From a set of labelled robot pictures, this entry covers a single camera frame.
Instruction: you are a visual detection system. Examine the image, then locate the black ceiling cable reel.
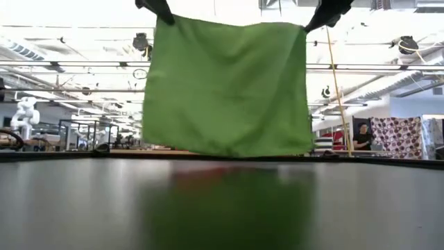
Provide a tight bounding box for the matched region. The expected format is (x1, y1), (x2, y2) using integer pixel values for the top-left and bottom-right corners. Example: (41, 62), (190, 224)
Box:
(389, 35), (420, 56)
(132, 32), (154, 60)

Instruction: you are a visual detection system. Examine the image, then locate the black metal rack frame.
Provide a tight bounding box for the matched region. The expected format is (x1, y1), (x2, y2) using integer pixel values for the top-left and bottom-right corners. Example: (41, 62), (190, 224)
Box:
(58, 119), (120, 151)

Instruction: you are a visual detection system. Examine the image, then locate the black vacuum hose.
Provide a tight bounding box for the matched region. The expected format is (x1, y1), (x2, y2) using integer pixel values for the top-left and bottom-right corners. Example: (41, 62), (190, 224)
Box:
(0, 128), (25, 151)

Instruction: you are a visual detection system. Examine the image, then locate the person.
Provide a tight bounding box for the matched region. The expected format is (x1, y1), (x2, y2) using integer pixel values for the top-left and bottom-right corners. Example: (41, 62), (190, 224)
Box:
(352, 122), (375, 151)

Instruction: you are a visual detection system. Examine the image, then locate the green microfibre towel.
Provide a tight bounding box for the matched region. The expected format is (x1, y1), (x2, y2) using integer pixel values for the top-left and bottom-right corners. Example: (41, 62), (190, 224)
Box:
(141, 14), (314, 159)

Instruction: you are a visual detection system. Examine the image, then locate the orange hanging cable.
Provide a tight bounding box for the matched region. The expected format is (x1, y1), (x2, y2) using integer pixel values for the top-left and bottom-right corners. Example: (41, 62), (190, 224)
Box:
(325, 26), (353, 158)

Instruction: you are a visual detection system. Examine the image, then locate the purple patterned cloth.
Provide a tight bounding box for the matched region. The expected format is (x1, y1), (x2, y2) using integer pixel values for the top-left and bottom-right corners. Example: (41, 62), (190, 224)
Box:
(369, 116), (425, 160)

